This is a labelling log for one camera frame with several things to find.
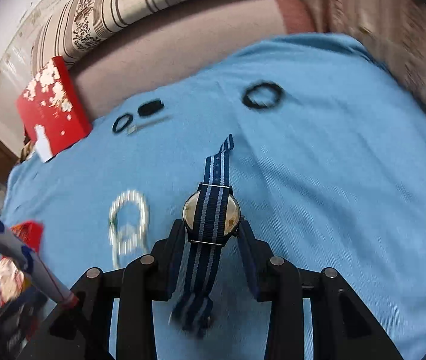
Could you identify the blue blanket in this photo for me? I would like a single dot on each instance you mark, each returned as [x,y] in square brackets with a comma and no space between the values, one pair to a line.
[329,176]

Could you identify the striped floral cushion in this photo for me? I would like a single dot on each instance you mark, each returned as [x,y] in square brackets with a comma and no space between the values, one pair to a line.
[385,26]

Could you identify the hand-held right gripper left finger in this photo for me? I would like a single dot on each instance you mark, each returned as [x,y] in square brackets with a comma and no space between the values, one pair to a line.
[171,266]

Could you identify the metal hair pin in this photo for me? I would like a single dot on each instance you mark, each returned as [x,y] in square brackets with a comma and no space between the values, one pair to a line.
[153,123]

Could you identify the red box lid with cat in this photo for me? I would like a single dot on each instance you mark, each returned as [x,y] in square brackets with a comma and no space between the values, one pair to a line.
[51,120]

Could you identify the black hair clip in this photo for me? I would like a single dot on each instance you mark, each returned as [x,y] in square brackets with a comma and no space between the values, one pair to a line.
[149,108]

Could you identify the striped floral pillow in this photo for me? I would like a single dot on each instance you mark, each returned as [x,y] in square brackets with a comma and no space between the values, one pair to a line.
[123,3]

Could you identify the red gift box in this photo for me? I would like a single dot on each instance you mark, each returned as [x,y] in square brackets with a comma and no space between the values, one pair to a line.
[29,232]

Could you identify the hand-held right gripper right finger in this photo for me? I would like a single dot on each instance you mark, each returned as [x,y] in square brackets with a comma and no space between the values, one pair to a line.
[250,266]

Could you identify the pink sofa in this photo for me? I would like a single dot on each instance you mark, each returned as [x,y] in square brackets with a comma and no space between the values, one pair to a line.
[198,45]

